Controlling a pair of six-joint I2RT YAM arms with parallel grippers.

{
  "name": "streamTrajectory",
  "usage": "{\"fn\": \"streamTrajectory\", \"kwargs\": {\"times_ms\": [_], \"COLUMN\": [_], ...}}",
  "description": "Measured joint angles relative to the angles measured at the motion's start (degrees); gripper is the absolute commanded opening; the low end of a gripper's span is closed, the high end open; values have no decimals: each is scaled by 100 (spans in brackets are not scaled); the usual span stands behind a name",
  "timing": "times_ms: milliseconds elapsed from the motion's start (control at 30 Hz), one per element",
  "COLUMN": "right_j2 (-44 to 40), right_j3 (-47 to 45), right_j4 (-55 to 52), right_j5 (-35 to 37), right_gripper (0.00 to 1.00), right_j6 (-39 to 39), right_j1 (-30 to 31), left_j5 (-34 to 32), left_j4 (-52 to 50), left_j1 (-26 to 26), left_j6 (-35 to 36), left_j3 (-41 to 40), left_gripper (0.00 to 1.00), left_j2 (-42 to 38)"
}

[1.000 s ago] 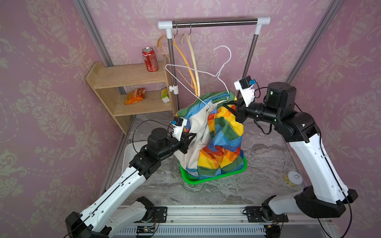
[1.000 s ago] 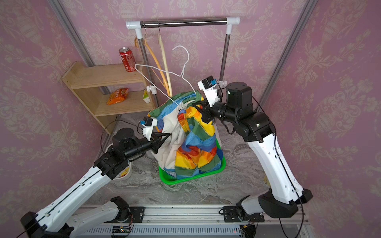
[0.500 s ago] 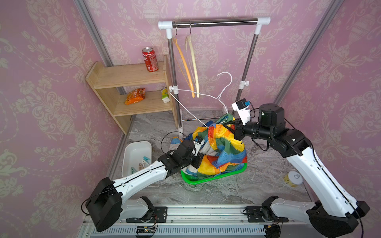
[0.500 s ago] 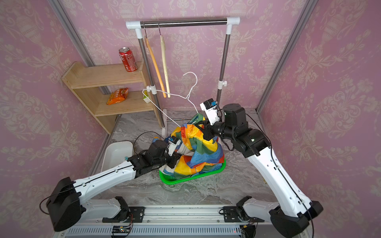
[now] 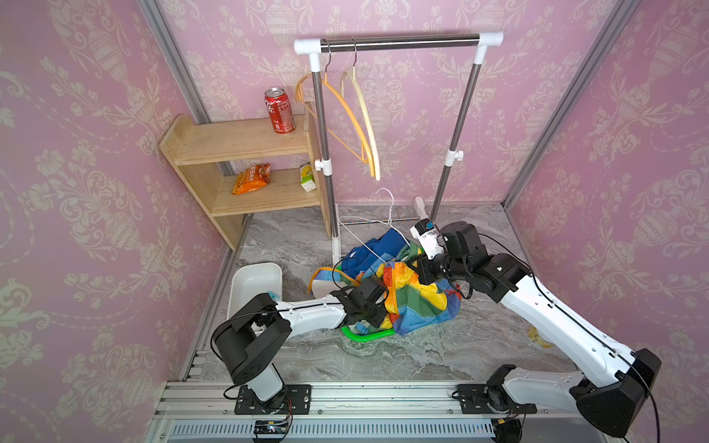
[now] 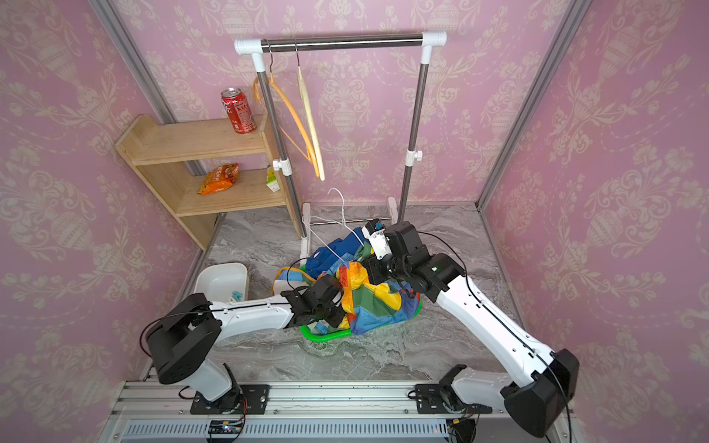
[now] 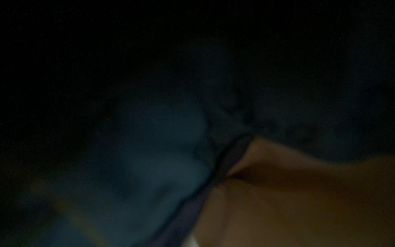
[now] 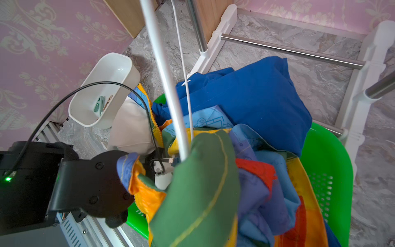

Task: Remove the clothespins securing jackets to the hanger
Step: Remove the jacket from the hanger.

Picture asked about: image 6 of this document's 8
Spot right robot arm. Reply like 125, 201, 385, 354
363, 219, 580, 437

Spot blue red white jacket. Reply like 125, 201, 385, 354
305, 228, 366, 279

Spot white plastic bin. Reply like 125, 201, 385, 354
193, 262, 249, 303

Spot steel clothes rack white joints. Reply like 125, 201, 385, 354
234, 31, 449, 258

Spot white wire clothes hanger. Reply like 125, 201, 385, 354
308, 186, 365, 263

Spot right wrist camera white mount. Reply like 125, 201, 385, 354
362, 219, 391, 260

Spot wooden two-tier shelf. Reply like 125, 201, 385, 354
114, 114, 303, 250

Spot green white drink carton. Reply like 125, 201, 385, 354
266, 166, 281, 193

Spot orange snack bag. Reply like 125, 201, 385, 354
198, 164, 239, 196

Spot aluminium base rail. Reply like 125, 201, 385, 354
99, 378, 537, 442

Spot green plastic basket tray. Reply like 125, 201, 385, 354
300, 297, 422, 343

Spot red soda can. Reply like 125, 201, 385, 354
221, 88, 257, 134

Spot rainbow striped jacket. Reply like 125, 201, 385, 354
273, 242, 421, 330

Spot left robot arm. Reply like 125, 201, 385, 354
140, 275, 347, 407

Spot wooden clothes hanger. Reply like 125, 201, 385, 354
295, 45, 325, 182
250, 53, 316, 175

